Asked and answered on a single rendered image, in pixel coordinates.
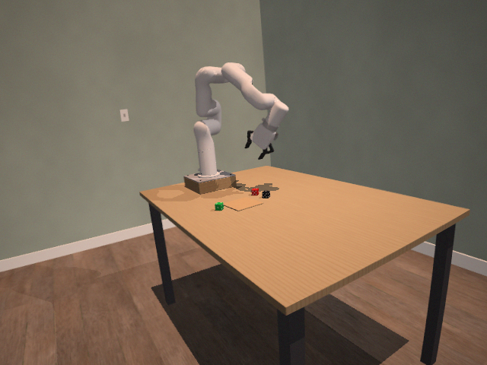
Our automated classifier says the tan flat mat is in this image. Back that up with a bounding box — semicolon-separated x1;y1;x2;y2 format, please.
224;197;263;211

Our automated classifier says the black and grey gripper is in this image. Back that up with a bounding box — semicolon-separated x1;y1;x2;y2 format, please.
245;123;276;160

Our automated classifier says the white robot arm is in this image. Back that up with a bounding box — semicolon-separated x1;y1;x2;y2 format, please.
193;62;288;178

